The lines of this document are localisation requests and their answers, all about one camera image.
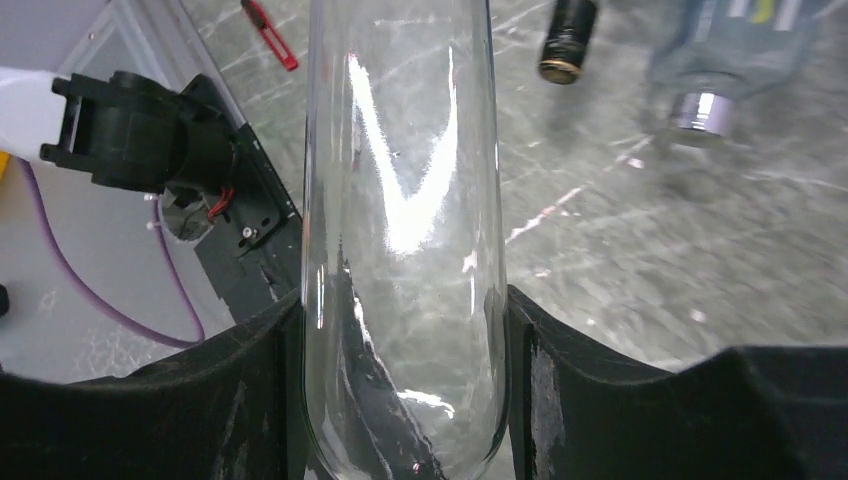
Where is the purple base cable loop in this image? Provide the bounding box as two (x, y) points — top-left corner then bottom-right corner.
(16, 158), (208, 351)

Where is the blue square bottle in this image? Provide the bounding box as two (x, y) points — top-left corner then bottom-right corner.
(647, 1), (827, 147)

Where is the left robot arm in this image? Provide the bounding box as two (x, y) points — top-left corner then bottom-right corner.
(1, 67), (240, 194)

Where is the small dark bottle cap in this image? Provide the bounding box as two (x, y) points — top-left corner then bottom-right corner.
(537, 0), (600, 85)

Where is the red pen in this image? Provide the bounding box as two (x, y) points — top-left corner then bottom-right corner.
(240, 0), (299, 72)

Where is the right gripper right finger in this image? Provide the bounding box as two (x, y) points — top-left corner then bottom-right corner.
(507, 287), (847, 479)

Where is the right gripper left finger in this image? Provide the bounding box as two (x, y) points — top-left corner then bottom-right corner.
(1, 292), (308, 479)

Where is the clear square liquor bottle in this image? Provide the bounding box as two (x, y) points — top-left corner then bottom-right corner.
(301, 1), (509, 479)

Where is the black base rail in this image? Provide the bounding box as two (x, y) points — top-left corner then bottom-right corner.
(178, 72), (306, 326)

